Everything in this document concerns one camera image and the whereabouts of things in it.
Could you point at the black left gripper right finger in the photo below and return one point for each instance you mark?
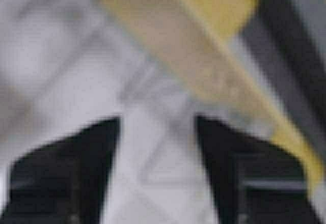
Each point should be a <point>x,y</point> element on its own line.
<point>252,180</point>

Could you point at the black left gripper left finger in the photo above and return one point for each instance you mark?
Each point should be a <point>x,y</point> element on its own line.
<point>64,181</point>

